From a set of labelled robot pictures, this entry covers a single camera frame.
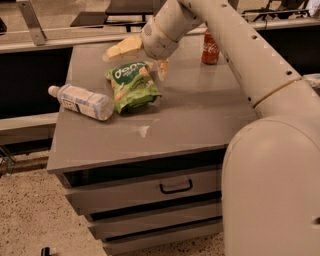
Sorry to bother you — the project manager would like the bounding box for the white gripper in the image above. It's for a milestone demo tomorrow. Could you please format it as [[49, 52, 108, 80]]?
[[102, 0, 203, 81]]

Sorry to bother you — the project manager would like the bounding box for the green rice chip bag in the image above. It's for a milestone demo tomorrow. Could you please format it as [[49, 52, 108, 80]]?
[[105, 61, 161, 113]]

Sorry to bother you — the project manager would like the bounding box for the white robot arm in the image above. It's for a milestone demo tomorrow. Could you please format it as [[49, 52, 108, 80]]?
[[106, 0, 320, 256]]

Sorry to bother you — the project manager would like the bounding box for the clear plastic water bottle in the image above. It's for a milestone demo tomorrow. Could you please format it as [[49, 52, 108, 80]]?
[[48, 84, 114, 121]]

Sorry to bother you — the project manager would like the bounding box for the red cola can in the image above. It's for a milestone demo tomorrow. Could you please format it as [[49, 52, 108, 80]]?
[[201, 30, 220, 65]]

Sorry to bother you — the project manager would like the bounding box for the grey drawer cabinet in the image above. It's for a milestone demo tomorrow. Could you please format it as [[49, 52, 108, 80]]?
[[47, 35, 256, 244]]

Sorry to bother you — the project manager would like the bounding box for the top grey drawer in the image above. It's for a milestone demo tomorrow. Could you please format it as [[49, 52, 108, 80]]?
[[66, 166, 222, 215]]

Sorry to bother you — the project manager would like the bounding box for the grey drawer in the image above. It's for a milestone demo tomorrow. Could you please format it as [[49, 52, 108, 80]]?
[[66, 166, 222, 215], [89, 200, 222, 239], [103, 220, 223, 256]]

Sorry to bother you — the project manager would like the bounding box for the middle grey drawer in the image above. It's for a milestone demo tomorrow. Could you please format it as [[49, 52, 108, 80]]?
[[89, 200, 222, 239]]

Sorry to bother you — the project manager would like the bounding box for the bottom grey drawer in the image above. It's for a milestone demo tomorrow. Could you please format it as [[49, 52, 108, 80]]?
[[103, 220, 223, 256]]

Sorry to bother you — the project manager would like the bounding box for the metal railing bracket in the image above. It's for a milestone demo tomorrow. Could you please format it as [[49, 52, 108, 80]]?
[[16, 0, 47, 46]]

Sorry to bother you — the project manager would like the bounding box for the black drawer handle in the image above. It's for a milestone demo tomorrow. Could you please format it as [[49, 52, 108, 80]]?
[[159, 179, 193, 195]]

